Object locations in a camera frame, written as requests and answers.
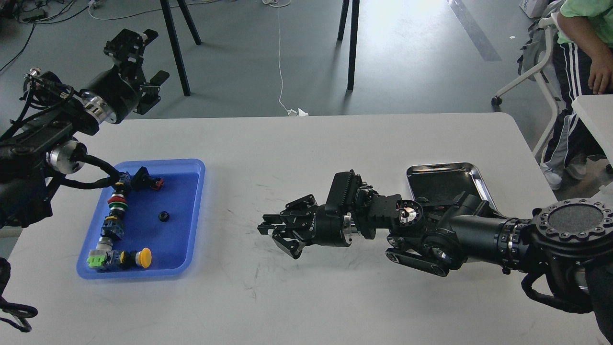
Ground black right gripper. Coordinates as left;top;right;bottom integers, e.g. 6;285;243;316
258;194;352;259

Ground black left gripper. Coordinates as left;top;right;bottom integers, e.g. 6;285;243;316
79;29;170;124

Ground small black gear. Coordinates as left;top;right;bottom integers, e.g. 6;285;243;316
158;210;170;222

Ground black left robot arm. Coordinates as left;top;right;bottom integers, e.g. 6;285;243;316
0;29;169;270

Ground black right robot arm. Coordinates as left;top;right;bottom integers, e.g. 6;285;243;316
258;170;612;341

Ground green grey connector part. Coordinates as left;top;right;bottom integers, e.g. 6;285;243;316
86;237;113;271

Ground black stand legs left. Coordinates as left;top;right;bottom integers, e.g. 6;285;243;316
160;0;203;97

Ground black stand legs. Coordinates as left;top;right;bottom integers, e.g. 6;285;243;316
337;0;361;91
160;0;203;97

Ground blue plastic tray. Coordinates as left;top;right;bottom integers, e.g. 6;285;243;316
76;159;205;279

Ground red green push button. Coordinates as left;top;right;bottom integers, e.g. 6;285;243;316
107;194;129;211

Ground silver metal tray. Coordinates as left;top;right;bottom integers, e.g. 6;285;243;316
406;163;497;210

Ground yellow mushroom push button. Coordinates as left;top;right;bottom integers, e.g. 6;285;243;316
113;248;152;269

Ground black stand legs right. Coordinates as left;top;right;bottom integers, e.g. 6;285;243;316
337;0;361;91

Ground white side table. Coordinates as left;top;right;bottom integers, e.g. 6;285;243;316
572;94;613;164

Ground white office chair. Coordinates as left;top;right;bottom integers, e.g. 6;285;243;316
491;10;561;158

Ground person in green shirt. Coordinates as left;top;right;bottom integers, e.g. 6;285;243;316
540;0;613;190

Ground black red switch part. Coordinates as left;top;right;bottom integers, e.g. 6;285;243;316
131;166;164;191

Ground white hanging cable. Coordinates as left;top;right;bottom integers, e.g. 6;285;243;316
261;0;309;117

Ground blue yellow switch block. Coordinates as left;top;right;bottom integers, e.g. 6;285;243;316
112;171;132;196

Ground floor cables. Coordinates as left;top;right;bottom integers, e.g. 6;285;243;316
0;0;159;72

